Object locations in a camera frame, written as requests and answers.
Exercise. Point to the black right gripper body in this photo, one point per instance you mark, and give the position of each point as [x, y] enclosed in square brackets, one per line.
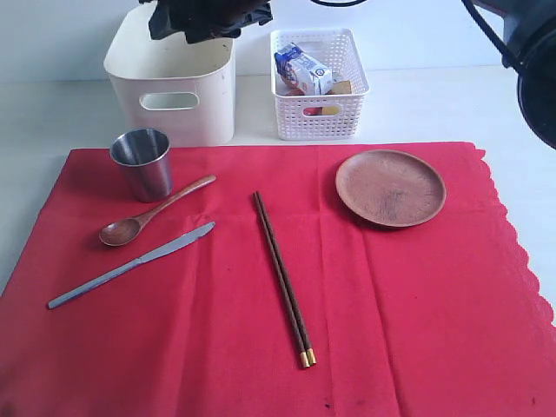
[203, 20]

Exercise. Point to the blue silver milk carton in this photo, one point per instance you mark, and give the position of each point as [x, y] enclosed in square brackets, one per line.
[301, 71]

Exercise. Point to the fried chicken piece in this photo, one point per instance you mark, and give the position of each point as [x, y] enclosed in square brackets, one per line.
[295, 92]

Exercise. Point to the stainless steel cup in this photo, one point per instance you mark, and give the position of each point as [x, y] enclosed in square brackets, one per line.
[143, 157]

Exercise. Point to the red grilled sausage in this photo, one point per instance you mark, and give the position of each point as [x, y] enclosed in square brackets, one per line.
[317, 111]

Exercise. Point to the yellow lemon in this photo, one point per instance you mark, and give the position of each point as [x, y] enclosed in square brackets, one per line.
[330, 110]

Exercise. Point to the yellow cheese wedge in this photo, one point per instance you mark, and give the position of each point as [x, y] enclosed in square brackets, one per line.
[341, 88]

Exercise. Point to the metal table knife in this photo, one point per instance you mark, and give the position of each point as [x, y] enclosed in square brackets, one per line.
[166, 249]

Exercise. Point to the brown wooden spoon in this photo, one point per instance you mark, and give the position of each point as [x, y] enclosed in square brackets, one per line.
[124, 231]

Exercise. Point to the brown wooden plate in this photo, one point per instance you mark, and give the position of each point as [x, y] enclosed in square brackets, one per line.
[390, 188]

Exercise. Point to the brown chopstick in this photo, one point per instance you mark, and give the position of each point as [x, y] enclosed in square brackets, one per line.
[291, 292]
[284, 293]

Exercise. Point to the cream plastic storage bin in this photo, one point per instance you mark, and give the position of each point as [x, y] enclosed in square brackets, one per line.
[186, 91]

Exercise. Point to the white perforated plastic basket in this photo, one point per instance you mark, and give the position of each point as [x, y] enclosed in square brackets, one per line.
[337, 49]

